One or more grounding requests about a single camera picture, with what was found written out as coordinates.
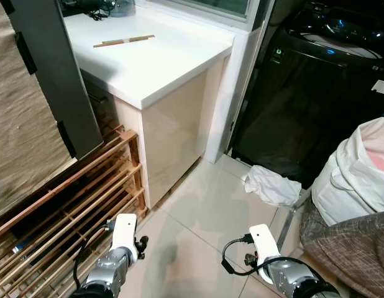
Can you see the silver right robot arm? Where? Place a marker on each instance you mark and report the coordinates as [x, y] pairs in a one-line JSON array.
[[297, 279]]

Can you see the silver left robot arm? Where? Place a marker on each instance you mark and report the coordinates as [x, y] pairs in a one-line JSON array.
[[108, 268]]

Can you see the black top-load washing machine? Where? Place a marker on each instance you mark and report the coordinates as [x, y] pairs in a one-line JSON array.
[[304, 99]]

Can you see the metal pole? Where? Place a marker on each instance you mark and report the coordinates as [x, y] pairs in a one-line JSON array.
[[289, 222]]

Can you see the white crumpled cloth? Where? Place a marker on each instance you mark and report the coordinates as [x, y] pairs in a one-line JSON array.
[[269, 183]]

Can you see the wooden slatted shoe rack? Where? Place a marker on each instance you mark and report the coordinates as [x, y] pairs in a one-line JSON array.
[[61, 205]]

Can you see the brown grey woven fabric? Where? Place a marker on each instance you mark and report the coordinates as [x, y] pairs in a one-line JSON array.
[[353, 261]]

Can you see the white laundry bag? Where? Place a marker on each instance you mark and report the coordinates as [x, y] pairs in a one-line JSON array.
[[356, 180]]

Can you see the beige woven mat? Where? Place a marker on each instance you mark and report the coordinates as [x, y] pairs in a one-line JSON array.
[[21, 124]]

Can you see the white top beige cabinet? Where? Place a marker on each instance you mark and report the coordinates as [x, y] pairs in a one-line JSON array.
[[155, 68]]

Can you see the dark grey door panel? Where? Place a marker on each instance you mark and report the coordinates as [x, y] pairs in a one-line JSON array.
[[55, 74]]

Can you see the wooden chopstick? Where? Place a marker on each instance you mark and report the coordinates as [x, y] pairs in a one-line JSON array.
[[105, 44], [142, 38]]

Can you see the white washer sticker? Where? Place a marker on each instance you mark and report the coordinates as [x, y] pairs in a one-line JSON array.
[[381, 87]]

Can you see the clear glass jar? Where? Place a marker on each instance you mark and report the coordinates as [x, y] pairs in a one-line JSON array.
[[122, 6]]

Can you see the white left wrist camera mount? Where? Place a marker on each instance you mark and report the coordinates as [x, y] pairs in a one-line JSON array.
[[125, 233]]

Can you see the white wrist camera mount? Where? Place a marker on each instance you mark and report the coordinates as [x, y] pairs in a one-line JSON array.
[[263, 242], [125, 233]]

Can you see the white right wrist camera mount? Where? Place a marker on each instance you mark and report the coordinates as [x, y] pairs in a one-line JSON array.
[[263, 242]]

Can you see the white door frame post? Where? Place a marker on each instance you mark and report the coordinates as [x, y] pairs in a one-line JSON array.
[[232, 93]]

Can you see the white window frame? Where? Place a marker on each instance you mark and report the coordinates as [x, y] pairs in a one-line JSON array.
[[198, 9]]

